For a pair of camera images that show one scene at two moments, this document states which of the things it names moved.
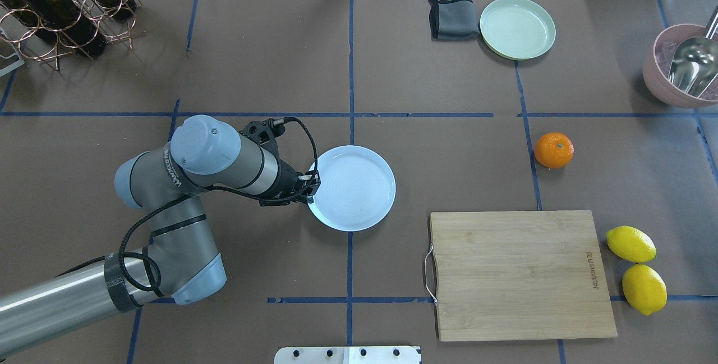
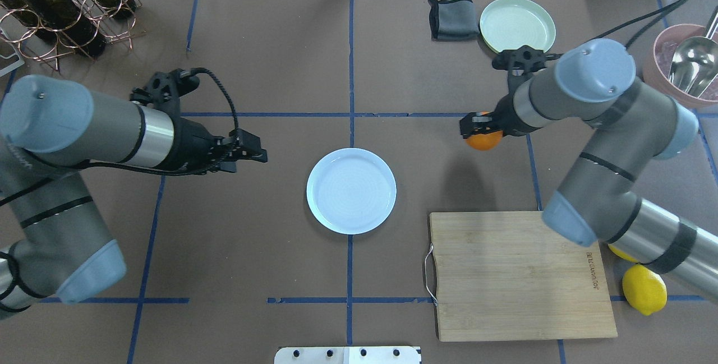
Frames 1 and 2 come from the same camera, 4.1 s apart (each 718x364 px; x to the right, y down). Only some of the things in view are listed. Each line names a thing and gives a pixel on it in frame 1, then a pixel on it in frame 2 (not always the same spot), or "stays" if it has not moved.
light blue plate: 357,188 stays
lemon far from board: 644,289 stays
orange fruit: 553,150 -> 489,141
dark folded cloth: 453,18 stays
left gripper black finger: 312,183 -> 240,145
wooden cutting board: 511,275 stays
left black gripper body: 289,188 -> 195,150
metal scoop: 694,65 stays
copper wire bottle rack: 99,9 stays
